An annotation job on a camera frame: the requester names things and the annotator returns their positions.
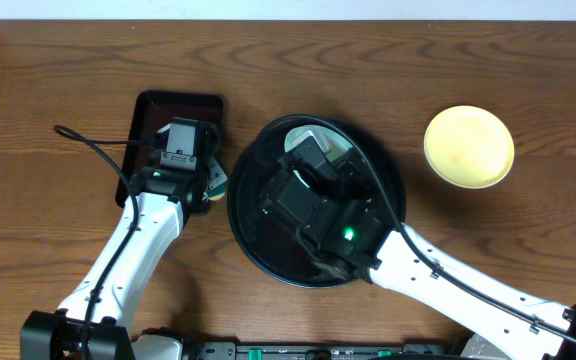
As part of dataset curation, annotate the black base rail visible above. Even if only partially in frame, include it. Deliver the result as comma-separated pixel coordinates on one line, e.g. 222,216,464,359
172,342,459,360

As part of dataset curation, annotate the green yellow sponge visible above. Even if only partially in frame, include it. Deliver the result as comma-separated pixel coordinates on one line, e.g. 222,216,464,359
207,188,226,201

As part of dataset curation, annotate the yellow plate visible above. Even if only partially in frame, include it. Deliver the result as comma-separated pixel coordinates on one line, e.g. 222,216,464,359
423,105,515,189

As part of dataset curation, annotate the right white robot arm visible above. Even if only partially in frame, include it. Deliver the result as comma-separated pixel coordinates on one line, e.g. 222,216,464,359
293,198,576,359

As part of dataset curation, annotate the black cable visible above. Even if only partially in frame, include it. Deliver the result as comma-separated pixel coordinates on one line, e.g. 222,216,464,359
52,124,152,360
252,113,576,359

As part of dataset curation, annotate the right black cable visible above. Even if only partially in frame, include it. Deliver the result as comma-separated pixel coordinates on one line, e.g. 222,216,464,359
252,113,576,359

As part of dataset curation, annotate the light blue plate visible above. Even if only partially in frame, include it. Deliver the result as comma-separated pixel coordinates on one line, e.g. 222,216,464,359
284,125,352,162

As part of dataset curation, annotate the left black cable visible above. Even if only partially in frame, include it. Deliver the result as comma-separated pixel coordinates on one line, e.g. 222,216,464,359
52,124,152,360

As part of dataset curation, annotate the dark rectangular tray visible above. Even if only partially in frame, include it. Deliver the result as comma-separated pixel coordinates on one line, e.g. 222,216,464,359
115,90,226,208

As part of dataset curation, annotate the round black serving tray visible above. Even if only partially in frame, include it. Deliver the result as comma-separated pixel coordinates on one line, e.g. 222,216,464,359
228,114,406,288

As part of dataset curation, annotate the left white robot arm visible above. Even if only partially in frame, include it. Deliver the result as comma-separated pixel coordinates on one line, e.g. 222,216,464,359
20,153,227,360

